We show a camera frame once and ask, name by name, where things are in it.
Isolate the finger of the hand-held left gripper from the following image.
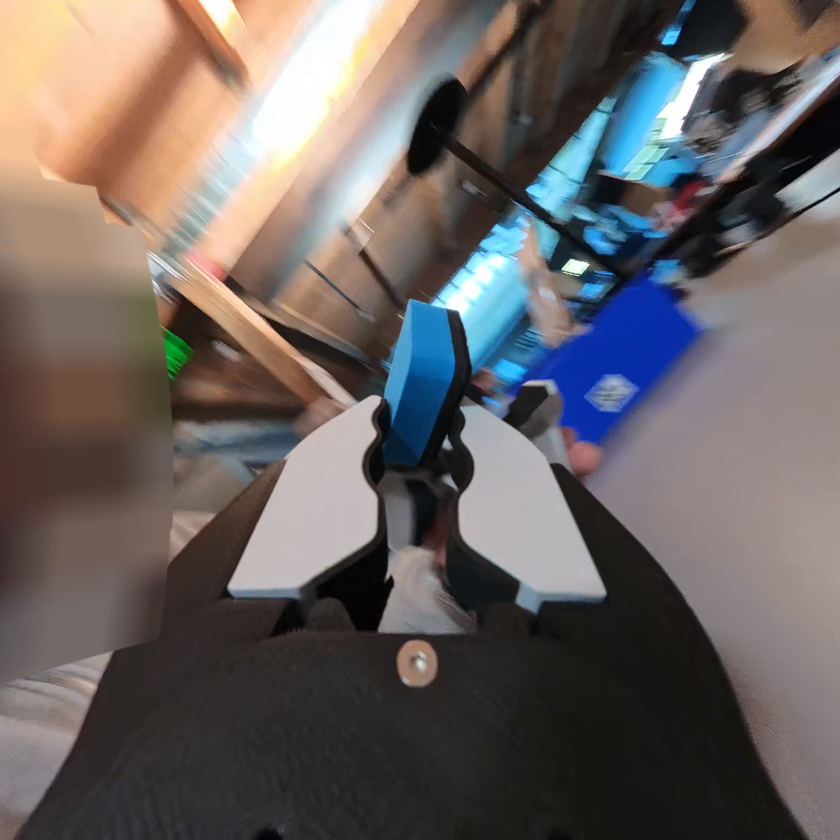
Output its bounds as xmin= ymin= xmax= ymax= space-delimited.
xmin=504 ymin=378 xmax=567 ymax=463

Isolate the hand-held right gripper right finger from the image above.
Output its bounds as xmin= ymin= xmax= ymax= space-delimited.
xmin=445 ymin=403 xmax=608 ymax=614

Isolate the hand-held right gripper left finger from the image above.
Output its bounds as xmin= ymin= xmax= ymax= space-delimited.
xmin=226 ymin=394 xmax=389 ymax=618

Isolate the blue plastic bin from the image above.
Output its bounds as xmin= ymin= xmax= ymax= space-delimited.
xmin=540 ymin=271 xmax=704 ymax=448

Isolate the blue foam eraser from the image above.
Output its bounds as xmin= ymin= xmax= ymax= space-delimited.
xmin=382 ymin=298 xmax=475 ymax=471

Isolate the person's left hand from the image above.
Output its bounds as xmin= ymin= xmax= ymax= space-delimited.
xmin=562 ymin=428 xmax=605 ymax=479

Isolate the green plastic bin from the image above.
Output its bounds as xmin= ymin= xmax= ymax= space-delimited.
xmin=161 ymin=327 xmax=196 ymax=383

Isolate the black round floor lamp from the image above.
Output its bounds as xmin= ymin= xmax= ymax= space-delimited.
xmin=404 ymin=77 xmax=621 ymax=277

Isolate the wooden post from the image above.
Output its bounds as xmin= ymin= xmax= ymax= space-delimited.
xmin=172 ymin=252 xmax=358 ymax=409

